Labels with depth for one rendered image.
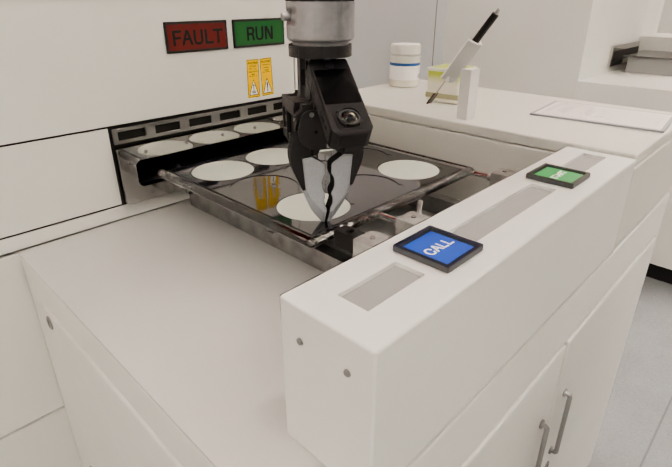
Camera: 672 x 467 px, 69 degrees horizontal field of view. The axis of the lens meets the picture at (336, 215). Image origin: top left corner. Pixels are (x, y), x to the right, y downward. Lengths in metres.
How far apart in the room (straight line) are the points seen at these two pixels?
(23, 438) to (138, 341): 0.47
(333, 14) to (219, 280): 0.36
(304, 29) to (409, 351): 0.35
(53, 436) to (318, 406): 0.71
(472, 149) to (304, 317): 0.58
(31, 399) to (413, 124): 0.80
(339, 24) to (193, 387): 0.39
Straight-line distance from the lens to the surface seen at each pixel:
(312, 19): 0.55
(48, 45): 0.81
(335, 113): 0.51
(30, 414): 1.00
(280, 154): 0.90
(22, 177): 0.83
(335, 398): 0.37
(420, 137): 0.93
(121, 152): 0.85
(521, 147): 0.83
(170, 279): 0.69
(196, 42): 0.90
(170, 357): 0.56
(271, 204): 0.68
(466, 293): 0.40
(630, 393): 1.92
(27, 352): 0.94
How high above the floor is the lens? 1.16
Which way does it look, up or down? 24 degrees down
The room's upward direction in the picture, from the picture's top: straight up
